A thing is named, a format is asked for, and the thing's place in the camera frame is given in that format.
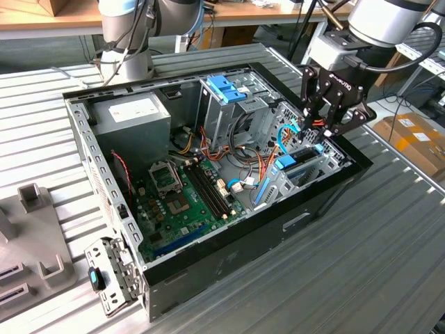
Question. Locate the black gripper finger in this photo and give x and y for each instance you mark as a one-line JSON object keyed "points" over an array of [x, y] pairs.
{"points": [[358, 118], [309, 101]]}

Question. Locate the hard disk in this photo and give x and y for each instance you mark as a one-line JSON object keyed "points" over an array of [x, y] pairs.
{"points": [[285, 163]]}

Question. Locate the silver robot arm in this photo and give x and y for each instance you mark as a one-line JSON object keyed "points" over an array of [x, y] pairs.
{"points": [[382, 21]]}

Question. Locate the metal disk bay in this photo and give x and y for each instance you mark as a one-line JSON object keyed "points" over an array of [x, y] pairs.
{"points": [[288, 189]]}

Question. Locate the large brown cardboard sheet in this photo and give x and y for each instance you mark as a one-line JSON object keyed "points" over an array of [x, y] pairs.
{"points": [[382, 79]]}

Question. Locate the cardboard box with white labels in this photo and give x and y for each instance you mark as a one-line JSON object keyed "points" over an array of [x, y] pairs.
{"points": [[417, 153]]}

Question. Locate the black tripod stand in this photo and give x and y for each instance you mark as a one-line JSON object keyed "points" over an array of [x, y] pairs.
{"points": [[306, 21]]}

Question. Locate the blue plastic drive latch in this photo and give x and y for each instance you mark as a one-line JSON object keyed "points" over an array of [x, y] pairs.
{"points": [[222, 88]]}

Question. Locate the metal drive cage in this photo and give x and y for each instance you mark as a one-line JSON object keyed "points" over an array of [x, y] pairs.
{"points": [[222, 118]]}

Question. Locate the plain brown cardboard box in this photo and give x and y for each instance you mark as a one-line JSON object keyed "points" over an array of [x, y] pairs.
{"points": [[62, 7], [240, 36]]}

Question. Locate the metal slat side table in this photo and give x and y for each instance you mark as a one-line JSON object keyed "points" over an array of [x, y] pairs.
{"points": [[436, 61]]}

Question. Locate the long wooden desk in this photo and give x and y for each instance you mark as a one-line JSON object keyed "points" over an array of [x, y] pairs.
{"points": [[243, 14]]}

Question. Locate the cream board connector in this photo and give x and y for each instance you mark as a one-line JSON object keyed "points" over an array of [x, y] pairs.
{"points": [[224, 193], [221, 184]]}

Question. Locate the black RAM slot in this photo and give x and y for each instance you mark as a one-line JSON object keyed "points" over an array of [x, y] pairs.
{"points": [[212, 191], [216, 191], [204, 191], [208, 191]]}

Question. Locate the small black desk device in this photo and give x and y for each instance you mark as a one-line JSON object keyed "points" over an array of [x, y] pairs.
{"points": [[208, 7]]}

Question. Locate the locking lever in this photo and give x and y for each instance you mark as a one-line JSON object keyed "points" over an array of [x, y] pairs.
{"points": [[178, 177]]}

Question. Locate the CPU socket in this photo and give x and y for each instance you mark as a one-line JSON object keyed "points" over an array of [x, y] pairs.
{"points": [[165, 179]]}

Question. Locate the black open PC case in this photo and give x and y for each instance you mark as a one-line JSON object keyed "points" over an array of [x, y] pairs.
{"points": [[243, 257]]}

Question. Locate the green motherboard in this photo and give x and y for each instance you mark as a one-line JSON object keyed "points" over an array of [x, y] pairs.
{"points": [[189, 226]]}

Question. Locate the grey power supply unit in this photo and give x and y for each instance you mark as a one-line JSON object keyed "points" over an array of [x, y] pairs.
{"points": [[135, 139]]}

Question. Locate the blue expansion slot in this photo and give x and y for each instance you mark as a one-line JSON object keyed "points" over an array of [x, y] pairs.
{"points": [[180, 239]]}

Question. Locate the black case fan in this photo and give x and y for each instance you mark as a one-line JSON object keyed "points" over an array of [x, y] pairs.
{"points": [[118, 188]]}

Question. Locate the grey parts rack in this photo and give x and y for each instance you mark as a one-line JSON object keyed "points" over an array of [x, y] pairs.
{"points": [[41, 236]]}

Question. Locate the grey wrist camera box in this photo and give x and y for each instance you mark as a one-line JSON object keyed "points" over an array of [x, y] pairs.
{"points": [[333, 52]]}

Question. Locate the brown square base plate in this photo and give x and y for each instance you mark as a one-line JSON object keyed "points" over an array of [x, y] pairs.
{"points": [[97, 69]]}

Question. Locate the metal hinged card bracket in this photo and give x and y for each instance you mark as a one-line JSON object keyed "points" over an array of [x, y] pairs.
{"points": [[104, 255]]}

